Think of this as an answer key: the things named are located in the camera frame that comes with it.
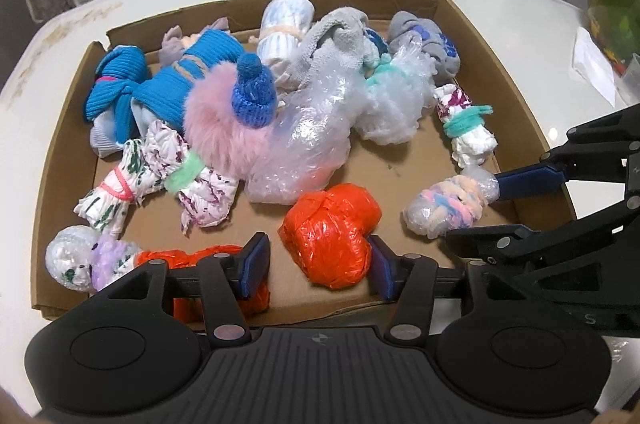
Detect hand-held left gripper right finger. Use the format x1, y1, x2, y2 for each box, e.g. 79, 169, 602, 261
367, 235, 506, 346

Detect white printed bundle pink tie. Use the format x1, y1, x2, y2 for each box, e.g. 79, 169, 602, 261
75, 138, 169, 235

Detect white printed bundle green tie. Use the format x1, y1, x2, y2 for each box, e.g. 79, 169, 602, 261
142, 121, 242, 238

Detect large bubble wrap bundle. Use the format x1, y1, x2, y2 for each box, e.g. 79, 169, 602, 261
244, 53, 367, 206

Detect pastel bubble wrap bundle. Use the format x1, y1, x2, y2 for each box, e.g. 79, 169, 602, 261
402, 168, 502, 241

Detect blue knit bundle pink tie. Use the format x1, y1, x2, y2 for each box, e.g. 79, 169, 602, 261
84, 46, 152, 161

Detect white paper sheet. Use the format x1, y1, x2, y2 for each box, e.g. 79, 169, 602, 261
572, 27, 619, 106

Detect clear glass container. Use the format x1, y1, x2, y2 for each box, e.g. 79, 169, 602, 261
617, 53, 640, 106

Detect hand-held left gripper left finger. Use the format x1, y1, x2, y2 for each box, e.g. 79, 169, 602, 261
100, 233, 271, 350

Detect shallow cardboard box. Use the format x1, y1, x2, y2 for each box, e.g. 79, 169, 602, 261
30, 0, 573, 322

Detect small white bundle teal tie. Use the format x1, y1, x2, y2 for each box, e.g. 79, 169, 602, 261
432, 83, 497, 171

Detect bubble wrap bundle teal tie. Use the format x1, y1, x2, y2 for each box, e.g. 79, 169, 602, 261
359, 38, 437, 146

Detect grey sock blue dots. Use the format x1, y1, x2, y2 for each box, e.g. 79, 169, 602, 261
386, 9, 462, 81

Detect red plastic bag bundle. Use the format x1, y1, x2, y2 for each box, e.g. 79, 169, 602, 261
277, 184, 384, 290

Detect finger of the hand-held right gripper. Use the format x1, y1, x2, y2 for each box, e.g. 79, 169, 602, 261
445, 191, 640, 266
492, 106, 640, 205

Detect white roll beige tie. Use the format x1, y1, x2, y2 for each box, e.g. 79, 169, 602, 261
256, 0, 317, 71

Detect blue knit bundle beige tie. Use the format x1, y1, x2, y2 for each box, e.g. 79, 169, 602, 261
134, 27, 247, 131

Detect grey sock bundle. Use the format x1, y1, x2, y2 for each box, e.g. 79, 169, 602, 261
289, 7, 373, 91

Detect pink fluffy ball blue hat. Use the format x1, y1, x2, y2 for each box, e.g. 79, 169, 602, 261
184, 52, 279, 178

